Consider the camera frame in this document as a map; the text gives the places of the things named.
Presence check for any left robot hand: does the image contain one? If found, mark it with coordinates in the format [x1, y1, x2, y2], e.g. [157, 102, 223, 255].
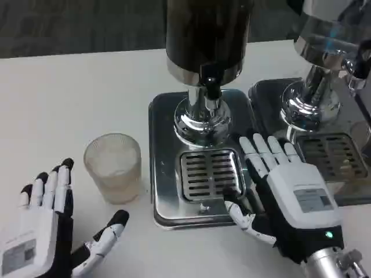
[0, 158, 130, 278]

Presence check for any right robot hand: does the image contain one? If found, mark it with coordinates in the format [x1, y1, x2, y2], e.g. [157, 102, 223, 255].
[220, 133, 345, 265]

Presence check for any steel drip tray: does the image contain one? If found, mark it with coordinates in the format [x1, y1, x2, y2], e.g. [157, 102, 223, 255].
[248, 77, 371, 207]
[148, 89, 261, 231]

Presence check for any clear ribbed glass cup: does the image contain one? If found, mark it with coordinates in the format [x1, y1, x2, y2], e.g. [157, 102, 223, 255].
[83, 133, 142, 204]

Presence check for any steel drink dispenser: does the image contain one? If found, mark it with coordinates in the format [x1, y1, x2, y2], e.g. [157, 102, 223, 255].
[279, 0, 371, 134]

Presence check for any black dispenser tap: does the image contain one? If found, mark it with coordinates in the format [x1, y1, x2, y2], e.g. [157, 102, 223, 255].
[200, 61, 223, 100]
[341, 40, 371, 96]

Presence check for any dark drink dispenser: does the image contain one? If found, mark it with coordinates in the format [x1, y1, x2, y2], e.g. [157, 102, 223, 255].
[165, 0, 253, 147]

